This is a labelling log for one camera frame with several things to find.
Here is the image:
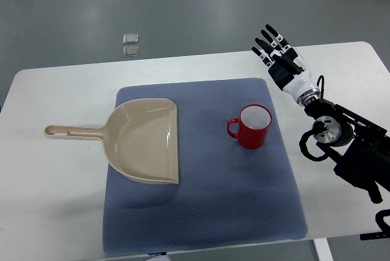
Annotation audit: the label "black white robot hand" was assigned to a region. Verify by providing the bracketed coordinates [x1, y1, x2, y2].
[252, 24, 321, 107]

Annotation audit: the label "lower grey floor plate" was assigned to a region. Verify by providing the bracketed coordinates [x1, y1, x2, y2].
[122, 45, 139, 57]

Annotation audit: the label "beige plastic dustpan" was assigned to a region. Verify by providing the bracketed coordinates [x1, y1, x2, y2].
[44, 98, 180, 184]

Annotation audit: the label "white table leg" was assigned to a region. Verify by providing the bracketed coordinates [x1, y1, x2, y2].
[313, 238, 333, 261]

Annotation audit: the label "blue textured mat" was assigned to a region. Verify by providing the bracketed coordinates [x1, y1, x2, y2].
[102, 78, 308, 254]

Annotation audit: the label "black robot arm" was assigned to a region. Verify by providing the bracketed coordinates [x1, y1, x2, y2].
[299, 76, 389, 204]

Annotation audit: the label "red mug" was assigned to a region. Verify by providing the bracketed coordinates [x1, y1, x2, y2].
[227, 104, 272, 149]

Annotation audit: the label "grey floor plate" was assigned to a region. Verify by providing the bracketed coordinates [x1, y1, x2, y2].
[122, 34, 139, 45]
[122, 45, 139, 57]

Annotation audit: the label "upper grey floor plate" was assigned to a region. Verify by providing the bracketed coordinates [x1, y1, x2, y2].
[122, 34, 139, 45]

